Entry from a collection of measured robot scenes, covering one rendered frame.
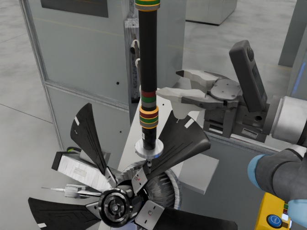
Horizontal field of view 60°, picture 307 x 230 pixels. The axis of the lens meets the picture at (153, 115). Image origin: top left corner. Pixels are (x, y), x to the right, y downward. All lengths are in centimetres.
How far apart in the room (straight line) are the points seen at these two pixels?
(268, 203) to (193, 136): 46
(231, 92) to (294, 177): 17
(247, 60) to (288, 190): 23
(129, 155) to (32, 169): 183
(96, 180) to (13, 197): 167
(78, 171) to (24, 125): 240
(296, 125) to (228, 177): 121
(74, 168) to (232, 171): 90
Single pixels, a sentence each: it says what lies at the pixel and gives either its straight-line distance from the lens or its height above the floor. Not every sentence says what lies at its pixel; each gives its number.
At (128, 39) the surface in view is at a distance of 113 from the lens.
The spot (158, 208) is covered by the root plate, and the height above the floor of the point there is 119.
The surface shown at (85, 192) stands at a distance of 107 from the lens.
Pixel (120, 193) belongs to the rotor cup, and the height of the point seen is 126.
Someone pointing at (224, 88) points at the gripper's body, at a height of 168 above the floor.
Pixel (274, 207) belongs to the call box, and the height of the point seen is 107.
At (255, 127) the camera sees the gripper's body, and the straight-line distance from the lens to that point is 51.
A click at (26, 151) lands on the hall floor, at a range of 309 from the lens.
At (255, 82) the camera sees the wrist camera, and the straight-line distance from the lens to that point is 46.
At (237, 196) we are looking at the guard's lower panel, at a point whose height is 59.
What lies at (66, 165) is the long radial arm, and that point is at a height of 112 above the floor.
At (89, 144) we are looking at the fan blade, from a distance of 95.
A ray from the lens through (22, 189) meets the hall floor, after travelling 272.
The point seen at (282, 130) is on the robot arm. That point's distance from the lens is 48.
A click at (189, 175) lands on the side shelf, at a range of 143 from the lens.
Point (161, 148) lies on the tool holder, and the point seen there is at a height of 147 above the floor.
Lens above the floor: 192
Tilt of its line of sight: 36 degrees down
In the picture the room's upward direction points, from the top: straight up
